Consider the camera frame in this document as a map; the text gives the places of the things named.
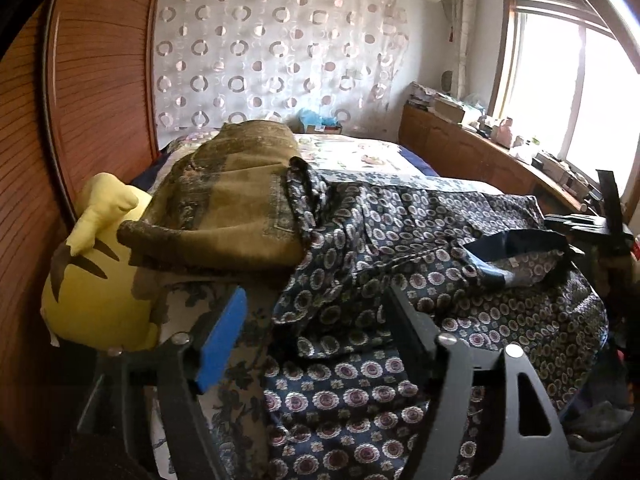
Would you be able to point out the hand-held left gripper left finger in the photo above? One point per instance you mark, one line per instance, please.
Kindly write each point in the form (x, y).
(222, 340)

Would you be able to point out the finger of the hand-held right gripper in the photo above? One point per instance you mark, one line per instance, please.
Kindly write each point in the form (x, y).
(575, 222)
(607, 195)

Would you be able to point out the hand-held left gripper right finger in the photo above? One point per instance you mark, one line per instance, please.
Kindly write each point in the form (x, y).
(415, 330)

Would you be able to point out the dark circle-print garment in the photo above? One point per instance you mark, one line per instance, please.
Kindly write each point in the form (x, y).
(425, 220)

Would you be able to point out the grey box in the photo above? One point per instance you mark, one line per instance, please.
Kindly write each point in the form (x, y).
(562, 172)

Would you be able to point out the window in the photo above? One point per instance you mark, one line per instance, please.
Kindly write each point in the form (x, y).
(550, 85)

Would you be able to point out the yellow plush toy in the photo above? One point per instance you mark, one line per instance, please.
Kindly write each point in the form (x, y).
(95, 300)

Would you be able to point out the olive brown folded garment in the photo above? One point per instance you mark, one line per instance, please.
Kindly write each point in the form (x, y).
(225, 200)

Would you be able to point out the wooden cabinet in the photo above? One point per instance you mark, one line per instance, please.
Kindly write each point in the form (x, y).
(450, 145)

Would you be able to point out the open cardboard box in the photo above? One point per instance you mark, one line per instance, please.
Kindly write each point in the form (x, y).
(447, 107)

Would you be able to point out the pink floral bedsheet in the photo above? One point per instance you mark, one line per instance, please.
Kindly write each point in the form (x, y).
(350, 152)

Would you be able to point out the pile of cloths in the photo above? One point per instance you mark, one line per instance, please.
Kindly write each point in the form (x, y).
(420, 95)

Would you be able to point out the bundled window curtain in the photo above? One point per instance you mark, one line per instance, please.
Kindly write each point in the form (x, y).
(462, 35)

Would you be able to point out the small cardboard box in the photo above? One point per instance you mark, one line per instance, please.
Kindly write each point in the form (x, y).
(325, 130)

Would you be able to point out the blue plastic bag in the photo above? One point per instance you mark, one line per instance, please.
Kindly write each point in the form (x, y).
(315, 119)

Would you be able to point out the wooden wardrobe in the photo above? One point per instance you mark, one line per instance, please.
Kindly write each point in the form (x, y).
(100, 85)

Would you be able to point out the sheer circle-pattern curtain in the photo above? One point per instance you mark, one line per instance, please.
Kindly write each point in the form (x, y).
(275, 60)

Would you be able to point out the round dark wall ornament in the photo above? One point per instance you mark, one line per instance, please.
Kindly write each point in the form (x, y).
(446, 80)

